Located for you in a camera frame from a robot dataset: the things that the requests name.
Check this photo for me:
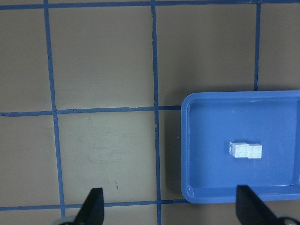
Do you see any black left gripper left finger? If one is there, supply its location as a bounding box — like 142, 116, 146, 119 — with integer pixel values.
73, 188, 104, 225

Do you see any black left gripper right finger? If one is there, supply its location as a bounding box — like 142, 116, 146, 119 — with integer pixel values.
235, 185, 278, 225

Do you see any white block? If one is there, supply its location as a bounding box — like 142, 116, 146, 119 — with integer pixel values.
247, 143, 262, 159
229, 142, 248, 158

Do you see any blue plastic tray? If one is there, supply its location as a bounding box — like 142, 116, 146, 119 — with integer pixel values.
181, 91, 300, 203

